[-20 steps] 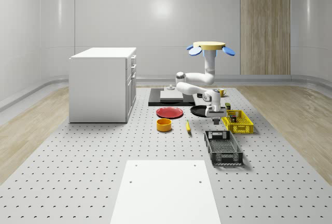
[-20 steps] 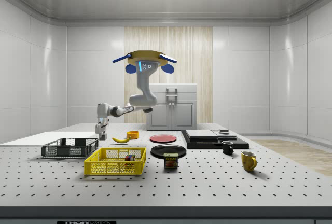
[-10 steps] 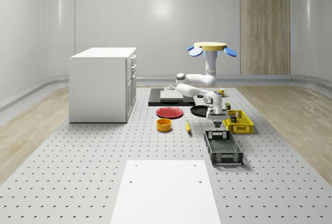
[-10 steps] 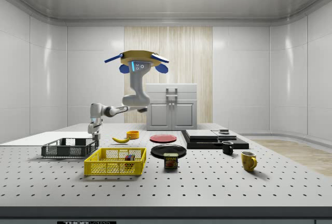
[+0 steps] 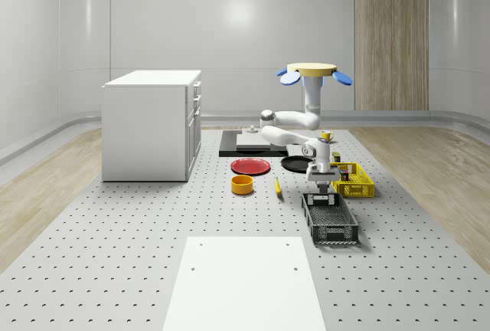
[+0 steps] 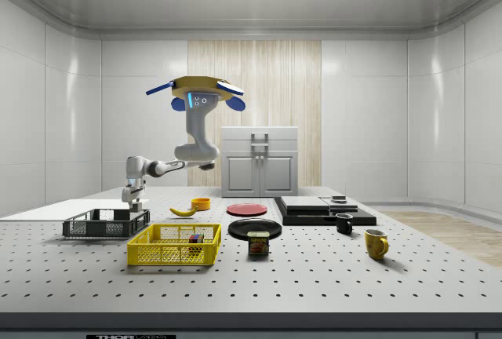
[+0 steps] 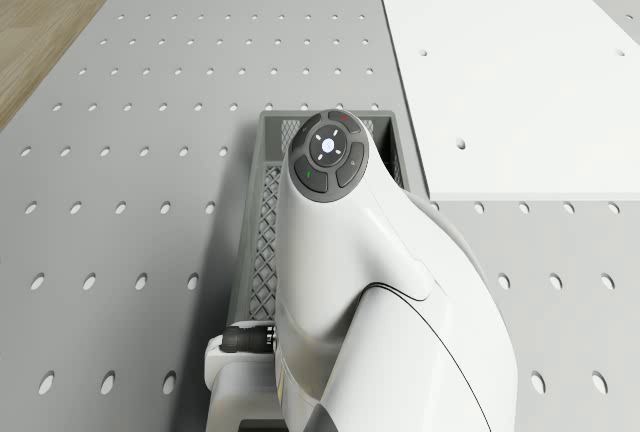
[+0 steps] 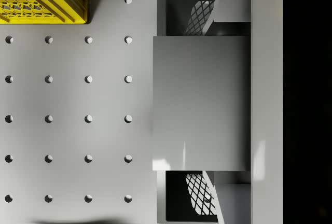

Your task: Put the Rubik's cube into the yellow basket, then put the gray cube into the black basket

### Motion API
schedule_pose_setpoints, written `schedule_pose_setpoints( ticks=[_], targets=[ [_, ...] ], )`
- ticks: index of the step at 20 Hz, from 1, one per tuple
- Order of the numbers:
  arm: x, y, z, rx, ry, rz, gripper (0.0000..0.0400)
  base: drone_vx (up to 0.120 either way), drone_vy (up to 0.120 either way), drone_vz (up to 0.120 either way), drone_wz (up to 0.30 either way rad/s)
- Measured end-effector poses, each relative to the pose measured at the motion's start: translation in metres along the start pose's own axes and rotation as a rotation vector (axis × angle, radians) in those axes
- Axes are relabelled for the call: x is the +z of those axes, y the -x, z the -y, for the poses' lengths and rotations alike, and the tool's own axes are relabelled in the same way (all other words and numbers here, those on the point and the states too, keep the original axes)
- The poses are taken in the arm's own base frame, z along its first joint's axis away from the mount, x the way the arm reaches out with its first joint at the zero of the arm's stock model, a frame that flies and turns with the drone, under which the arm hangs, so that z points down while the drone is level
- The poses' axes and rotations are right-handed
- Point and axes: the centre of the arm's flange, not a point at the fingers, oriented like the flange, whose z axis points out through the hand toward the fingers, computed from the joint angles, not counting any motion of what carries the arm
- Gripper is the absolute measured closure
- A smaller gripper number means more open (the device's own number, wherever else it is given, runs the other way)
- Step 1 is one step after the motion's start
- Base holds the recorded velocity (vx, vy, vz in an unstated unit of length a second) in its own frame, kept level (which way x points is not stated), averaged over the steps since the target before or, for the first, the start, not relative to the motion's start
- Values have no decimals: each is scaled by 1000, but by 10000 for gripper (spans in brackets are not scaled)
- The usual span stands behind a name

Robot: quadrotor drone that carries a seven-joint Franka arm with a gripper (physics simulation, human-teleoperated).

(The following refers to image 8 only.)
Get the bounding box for grey cube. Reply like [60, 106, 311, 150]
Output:
[152, 35, 252, 172]

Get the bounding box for dark grey basket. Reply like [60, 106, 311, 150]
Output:
[157, 0, 225, 224]

